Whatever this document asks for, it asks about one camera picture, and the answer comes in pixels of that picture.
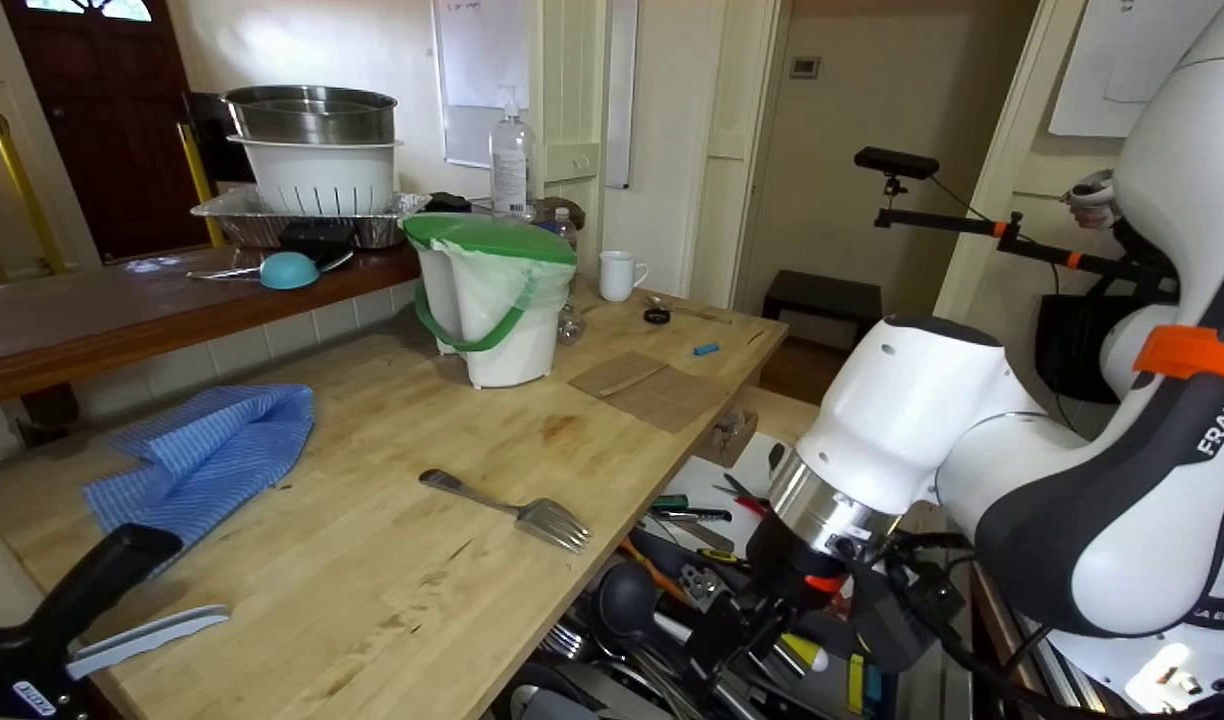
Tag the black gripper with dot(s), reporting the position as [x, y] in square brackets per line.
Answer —
[790, 575]

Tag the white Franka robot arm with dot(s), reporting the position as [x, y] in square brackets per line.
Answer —
[1145, 505]

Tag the open wooden drawer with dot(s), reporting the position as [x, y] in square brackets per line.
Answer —
[775, 407]

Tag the yellow white tool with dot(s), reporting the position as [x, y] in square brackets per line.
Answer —
[803, 650]

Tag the brown rectangular mat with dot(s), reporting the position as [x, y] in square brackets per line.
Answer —
[644, 389]

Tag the small blue object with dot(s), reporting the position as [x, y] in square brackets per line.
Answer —
[706, 350]

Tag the silver fork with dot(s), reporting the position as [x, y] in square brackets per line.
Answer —
[555, 521]

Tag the black stool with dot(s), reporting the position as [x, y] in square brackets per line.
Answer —
[827, 296]

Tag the white mug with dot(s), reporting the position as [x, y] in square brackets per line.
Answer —
[616, 273]

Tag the black bag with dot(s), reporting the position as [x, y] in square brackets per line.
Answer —
[1076, 355]

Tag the white bucket green rim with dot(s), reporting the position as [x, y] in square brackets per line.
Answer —
[506, 322]

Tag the clear plastic bottle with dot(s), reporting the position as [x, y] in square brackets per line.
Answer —
[509, 167]

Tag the teal bowl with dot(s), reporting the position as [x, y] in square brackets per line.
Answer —
[288, 270]

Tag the blue cloth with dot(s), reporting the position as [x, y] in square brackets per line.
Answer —
[197, 455]

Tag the white board panel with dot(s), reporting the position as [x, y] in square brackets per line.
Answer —
[1116, 65]

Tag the steel cooking pot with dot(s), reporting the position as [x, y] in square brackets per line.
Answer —
[314, 112]

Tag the yellow pole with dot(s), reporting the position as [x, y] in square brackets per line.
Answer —
[197, 182]

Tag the dark brown wooden counter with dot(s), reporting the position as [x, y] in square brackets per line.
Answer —
[105, 315]

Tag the dark brown door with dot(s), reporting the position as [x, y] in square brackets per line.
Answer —
[105, 132]

